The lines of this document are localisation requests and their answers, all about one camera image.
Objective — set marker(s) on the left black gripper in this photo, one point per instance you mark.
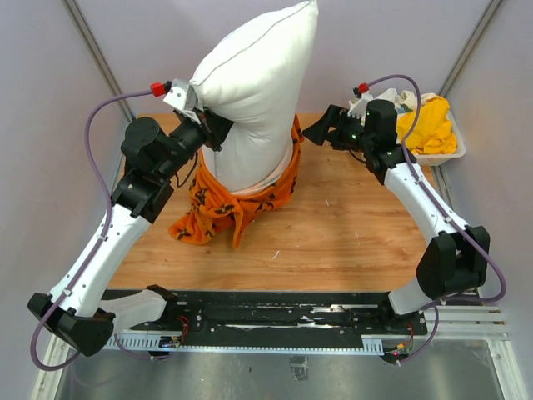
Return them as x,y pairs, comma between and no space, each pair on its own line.
216,128

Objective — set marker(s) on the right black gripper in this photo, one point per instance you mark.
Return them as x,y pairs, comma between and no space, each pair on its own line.
319,132

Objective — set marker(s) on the white pillow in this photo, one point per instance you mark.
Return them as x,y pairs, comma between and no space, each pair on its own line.
253,78

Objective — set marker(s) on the orange monogram pillowcase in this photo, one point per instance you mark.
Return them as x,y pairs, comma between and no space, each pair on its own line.
213,209

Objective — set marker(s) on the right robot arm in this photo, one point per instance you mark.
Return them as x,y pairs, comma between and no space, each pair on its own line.
453,261

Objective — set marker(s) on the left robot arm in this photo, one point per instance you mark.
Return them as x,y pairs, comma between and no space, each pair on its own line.
74,309

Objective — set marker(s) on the white patterned cloth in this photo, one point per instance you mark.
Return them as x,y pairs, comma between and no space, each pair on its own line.
405,101

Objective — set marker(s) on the white plastic bin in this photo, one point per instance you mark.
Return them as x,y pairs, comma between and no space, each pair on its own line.
444,144

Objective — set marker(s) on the yellow cloth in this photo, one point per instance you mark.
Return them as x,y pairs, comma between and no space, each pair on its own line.
432,115

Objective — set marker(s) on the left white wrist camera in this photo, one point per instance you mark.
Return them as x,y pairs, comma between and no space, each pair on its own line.
182,98

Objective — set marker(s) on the left aluminium frame post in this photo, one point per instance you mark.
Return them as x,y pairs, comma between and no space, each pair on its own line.
80,23

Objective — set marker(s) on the aluminium frame post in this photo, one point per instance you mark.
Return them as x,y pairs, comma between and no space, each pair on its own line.
482,25
80,23

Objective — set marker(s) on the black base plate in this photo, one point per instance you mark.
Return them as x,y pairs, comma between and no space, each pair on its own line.
288,318

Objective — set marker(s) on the right aluminium frame post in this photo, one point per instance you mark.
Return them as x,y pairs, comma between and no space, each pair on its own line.
482,25

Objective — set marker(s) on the white slotted cable duct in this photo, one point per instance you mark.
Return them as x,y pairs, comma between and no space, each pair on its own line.
163,343

